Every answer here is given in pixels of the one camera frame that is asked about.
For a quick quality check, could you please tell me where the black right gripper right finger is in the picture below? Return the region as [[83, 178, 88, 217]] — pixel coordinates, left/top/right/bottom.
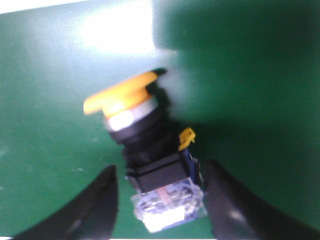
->
[[205, 160, 309, 240]]

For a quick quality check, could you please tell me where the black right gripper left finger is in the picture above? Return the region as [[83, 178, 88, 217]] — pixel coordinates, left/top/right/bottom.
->
[[13, 165, 118, 240]]

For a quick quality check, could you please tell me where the yellow mushroom push button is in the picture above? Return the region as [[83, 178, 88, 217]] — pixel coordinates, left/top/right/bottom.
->
[[83, 68, 208, 233]]

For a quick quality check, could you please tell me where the green conveyor belt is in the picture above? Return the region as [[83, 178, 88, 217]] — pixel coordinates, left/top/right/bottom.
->
[[0, 0, 320, 239]]

